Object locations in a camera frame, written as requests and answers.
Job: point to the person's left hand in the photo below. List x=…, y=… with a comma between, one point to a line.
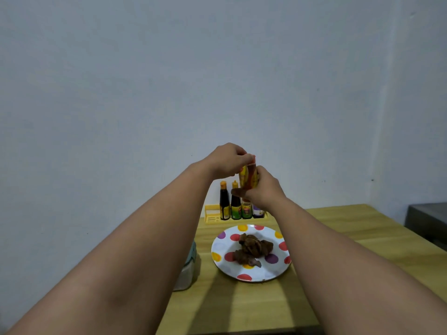
x=225, y=160

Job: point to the person's right hand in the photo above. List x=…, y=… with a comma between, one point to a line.
x=267, y=195

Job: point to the person's right thumb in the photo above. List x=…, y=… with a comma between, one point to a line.
x=238, y=192

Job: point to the person's left fingers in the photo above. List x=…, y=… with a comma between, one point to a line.
x=244, y=159

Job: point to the person's left forearm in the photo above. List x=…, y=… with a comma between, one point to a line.
x=139, y=247

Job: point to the person's right forearm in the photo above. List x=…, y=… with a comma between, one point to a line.
x=349, y=275

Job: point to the green label sauce bottle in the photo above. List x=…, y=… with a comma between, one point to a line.
x=236, y=207

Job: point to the dark sauce bottle yellow cap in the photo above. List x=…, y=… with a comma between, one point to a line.
x=224, y=204

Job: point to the small red label sauce bottle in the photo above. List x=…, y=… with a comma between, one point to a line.
x=246, y=210

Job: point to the small purple label jar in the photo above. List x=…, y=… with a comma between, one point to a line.
x=258, y=212

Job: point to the yellow plastic rack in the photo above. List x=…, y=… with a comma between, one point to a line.
x=211, y=214

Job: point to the brown cooked meat pieces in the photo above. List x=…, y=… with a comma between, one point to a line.
x=253, y=247

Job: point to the white polka dot plate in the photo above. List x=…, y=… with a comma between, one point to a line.
x=267, y=266

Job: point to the clear container with teal lid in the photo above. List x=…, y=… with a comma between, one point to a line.
x=187, y=272

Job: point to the dark grey cabinet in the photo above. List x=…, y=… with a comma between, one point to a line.
x=427, y=219

